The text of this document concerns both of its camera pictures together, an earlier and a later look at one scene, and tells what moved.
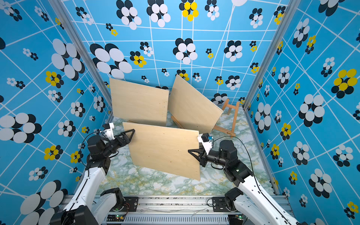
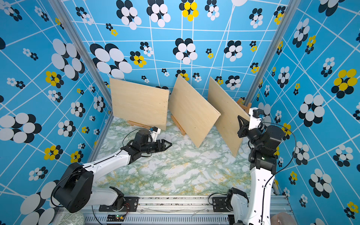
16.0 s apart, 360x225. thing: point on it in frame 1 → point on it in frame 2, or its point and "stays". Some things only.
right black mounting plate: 219,205 stays
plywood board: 135,103 stays
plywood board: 164,149 → 228,122
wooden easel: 180,126 stays
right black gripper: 203,158 → 244,128
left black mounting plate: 130,205 stays
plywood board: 191,109 stays
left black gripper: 124,138 → 163,148
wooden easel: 232,132 → 246,108
